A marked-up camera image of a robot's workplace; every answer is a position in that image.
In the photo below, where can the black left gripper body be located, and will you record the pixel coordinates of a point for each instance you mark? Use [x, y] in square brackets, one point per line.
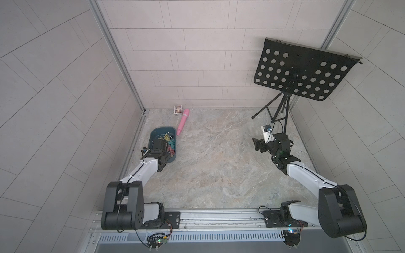
[166, 156]

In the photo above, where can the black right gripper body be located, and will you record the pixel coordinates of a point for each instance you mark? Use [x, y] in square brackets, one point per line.
[269, 147]

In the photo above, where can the teal plastic storage box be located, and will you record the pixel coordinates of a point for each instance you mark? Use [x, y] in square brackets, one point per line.
[157, 133]

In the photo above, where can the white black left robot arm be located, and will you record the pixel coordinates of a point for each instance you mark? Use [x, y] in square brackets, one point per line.
[124, 207]

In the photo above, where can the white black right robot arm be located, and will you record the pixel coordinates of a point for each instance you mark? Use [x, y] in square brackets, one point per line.
[338, 211]

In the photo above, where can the binder clips pile in box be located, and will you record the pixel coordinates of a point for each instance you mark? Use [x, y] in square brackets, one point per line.
[171, 143]

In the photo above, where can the small card box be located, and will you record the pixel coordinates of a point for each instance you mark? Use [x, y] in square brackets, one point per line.
[178, 109]

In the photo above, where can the pink toy microphone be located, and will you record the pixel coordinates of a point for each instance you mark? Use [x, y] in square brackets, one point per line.
[183, 120]

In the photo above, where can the black music stand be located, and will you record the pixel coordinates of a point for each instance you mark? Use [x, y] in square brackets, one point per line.
[303, 71]

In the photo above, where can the left circuit board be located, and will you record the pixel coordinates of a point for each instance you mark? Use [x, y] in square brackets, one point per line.
[155, 241]

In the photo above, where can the circuit board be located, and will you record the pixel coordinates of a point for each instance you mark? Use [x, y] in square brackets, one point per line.
[291, 238]
[155, 241]

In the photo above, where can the right circuit board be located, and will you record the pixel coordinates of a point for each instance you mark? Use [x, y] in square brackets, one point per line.
[291, 238]

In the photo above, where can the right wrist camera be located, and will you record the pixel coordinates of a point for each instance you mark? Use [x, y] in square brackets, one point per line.
[268, 133]

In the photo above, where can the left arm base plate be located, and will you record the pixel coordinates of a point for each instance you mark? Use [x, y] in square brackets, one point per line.
[164, 222]

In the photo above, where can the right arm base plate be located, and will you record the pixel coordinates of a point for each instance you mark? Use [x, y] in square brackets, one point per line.
[275, 219]

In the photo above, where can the aluminium mounting rail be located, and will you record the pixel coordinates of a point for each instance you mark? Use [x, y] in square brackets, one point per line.
[234, 219]

